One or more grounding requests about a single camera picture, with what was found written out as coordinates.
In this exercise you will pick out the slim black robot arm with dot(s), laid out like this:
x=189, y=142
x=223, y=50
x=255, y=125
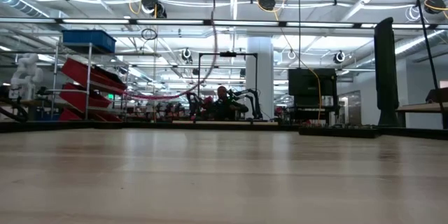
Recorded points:
x=255, y=99
x=192, y=103

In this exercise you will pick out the blue storage bin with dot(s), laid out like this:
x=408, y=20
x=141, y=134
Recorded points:
x=89, y=40

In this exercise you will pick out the black monitor cart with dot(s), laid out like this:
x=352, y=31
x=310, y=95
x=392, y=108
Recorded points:
x=311, y=84

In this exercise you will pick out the white round pillar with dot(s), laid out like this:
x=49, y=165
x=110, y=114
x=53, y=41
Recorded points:
x=259, y=77

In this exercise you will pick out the tall black column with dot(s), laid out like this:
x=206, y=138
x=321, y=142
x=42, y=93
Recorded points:
x=386, y=70

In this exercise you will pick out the red storage bin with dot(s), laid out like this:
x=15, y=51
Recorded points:
x=82, y=98
x=75, y=115
x=91, y=75

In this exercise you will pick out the thin black slanted pole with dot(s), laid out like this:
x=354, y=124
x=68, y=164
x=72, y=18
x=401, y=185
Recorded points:
x=426, y=31

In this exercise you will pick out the person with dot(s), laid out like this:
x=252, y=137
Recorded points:
x=222, y=108

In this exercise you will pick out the wooden top workbench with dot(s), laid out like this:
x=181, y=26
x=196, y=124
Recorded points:
x=420, y=108

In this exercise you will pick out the black gantry frame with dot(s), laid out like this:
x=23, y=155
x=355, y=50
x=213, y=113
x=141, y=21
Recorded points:
x=227, y=54

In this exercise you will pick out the black aluminium table frame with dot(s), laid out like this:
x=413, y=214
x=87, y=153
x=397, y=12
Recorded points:
x=140, y=125

